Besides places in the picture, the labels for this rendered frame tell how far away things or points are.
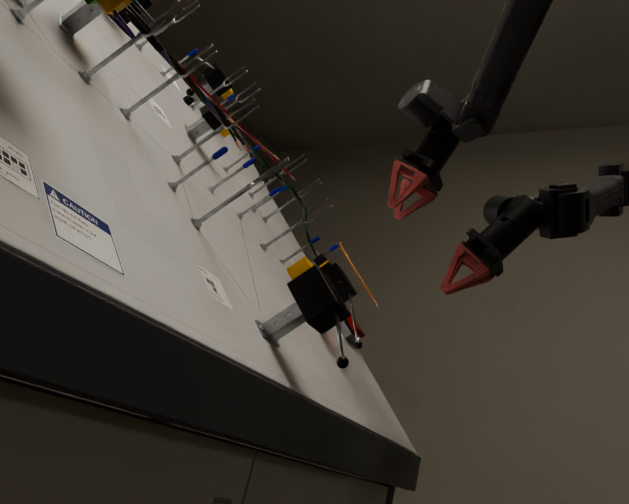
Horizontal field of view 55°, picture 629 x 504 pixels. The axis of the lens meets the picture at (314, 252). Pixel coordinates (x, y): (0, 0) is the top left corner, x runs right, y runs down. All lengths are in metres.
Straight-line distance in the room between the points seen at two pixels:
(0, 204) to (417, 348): 2.62
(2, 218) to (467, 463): 2.49
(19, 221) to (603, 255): 2.65
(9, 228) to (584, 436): 2.46
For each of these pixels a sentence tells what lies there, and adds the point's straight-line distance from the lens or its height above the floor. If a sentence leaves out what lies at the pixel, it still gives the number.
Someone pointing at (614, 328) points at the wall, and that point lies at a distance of 2.78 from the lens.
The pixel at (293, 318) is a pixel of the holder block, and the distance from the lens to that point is 0.73.
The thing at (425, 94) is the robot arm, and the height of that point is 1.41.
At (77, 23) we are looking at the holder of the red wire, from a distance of 0.86.
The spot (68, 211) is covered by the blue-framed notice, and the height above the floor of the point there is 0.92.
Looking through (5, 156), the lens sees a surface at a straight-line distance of 0.47.
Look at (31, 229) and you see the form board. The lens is 0.43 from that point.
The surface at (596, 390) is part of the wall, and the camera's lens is 2.71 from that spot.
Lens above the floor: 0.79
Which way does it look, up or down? 19 degrees up
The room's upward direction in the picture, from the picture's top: 15 degrees clockwise
